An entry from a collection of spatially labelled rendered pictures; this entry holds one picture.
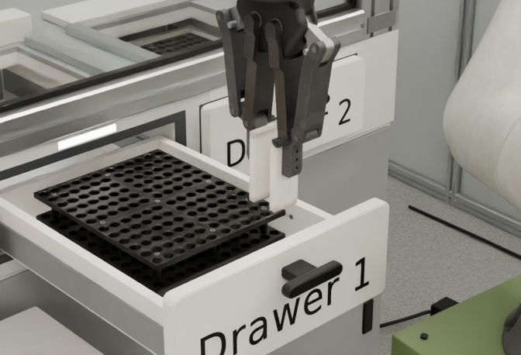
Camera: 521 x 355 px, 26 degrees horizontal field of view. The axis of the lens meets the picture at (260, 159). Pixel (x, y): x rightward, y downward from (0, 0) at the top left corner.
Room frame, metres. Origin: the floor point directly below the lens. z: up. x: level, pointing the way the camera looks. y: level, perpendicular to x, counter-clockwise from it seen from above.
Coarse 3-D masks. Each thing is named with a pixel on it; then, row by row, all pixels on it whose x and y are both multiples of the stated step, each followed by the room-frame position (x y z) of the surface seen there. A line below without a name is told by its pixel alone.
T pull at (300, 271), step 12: (288, 264) 0.95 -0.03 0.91; (300, 264) 0.95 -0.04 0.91; (324, 264) 0.95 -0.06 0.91; (336, 264) 0.95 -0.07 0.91; (288, 276) 0.94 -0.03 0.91; (300, 276) 0.93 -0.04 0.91; (312, 276) 0.93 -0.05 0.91; (324, 276) 0.93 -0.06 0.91; (288, 288) 0.91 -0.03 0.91; (300, 288) 0.91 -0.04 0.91
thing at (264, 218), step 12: (252, 216) 1.07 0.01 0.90; (264, 216) 1.07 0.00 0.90; (276, 216) 1.08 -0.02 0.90; (228, 228) 1.04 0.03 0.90; (240, 228) 1.04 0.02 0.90; (252, 228) 1.05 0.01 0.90; (192, 240) 1.02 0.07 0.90; (204, 240) 1.02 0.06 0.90; (216, 240) 1.02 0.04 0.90; (168, 252) 0.99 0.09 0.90; (180, 252) 1.00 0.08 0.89; (192, 252) 1.00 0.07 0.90; (156, 264) 0.97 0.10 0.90; (168, 264) 0.98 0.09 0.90
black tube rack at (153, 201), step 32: (128, 160) 1.21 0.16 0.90; (160, 160) 1.22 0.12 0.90; (64, 192) 1.13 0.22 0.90; (96, 192) 1.13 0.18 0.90; (128, 192) 1.13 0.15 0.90; (160, 192) 1.13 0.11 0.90; (192, 192) 1.13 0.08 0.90; (224, 192) 1.13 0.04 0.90; (64, 224) 1.11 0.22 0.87; (96, 224) 1.05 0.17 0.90; (128, 224) 1.05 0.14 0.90; (160, 224) 1.05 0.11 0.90; (192, 224) 1.06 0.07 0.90; (224, 224) 1.05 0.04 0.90; (96, 256) 1.04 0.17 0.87; (128, 256) 1.04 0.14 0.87; (192, 256) 1.04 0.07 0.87; (224, 256) 1.04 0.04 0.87; (160, 288) 0.97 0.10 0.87
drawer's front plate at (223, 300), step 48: (288, 240) 0.97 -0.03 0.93; (336, 240) 1.00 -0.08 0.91; (384, 240) 1.05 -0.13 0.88; (192, 288) 0.88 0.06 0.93; (240, 288) 0.91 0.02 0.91; (336, 288) 1.00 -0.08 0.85; (384, 288) 1.05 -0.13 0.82; (192, 336) 0.87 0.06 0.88; (240, 336) 0.91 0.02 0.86; (288, 336) 0.95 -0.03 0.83
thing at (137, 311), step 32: (96, 160) 1.23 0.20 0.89; (192, 160) 1.24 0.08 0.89; (0, 192) 1.14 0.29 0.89; (32, 192) 1.16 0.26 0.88; (0, 224) 1.11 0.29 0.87; (32, 224) 1.06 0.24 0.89; (288, 224) 1.12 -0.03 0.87; (32, 256) 1.06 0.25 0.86; (64, 256) 1.02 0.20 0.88; (64, 288) 1.02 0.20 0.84; (96, 288) 0.97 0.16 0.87; (128, 288) 0.94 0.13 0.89; (128, 320) 0.94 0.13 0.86; (160, 320) 0.90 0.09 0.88; (160, 352) 0.90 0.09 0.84
